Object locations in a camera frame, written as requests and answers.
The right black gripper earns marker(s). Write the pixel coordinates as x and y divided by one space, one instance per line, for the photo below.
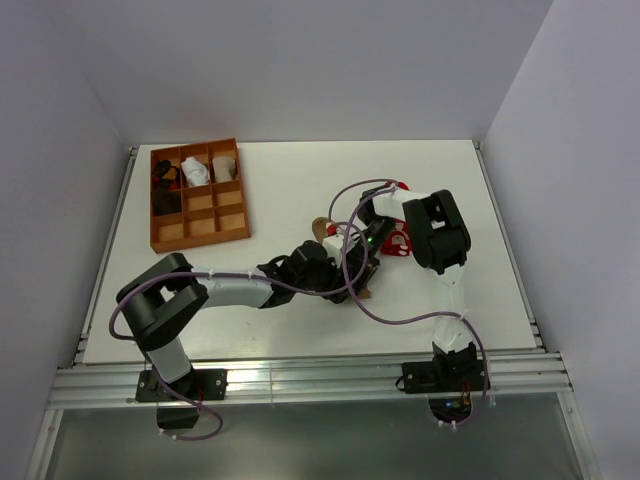
363 266

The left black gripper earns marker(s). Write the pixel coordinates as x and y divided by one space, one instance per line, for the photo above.
337 279

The tan ribbed sock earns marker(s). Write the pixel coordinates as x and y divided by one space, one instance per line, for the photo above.
323 228

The dark brown striped sock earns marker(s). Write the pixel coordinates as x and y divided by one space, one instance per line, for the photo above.
165 202

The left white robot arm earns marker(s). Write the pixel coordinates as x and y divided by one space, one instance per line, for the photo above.
153 309

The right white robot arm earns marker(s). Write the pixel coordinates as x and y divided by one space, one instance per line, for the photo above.
440 243

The red patterned sock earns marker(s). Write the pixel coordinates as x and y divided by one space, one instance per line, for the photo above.
398 243

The orange compartment tray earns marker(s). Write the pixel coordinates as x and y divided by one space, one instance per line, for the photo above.
211 214

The beige rolled sock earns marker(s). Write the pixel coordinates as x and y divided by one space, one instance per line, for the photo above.
224 169

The white rolled sock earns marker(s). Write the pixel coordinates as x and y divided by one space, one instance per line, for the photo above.
195 172

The black red rolled sock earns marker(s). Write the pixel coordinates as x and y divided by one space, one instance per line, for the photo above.
166 176

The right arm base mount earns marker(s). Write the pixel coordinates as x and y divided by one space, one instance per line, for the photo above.
457 374

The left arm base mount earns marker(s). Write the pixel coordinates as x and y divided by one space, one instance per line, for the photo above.
197 386

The aluminium front rail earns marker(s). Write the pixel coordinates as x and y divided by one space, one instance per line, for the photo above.
312 379

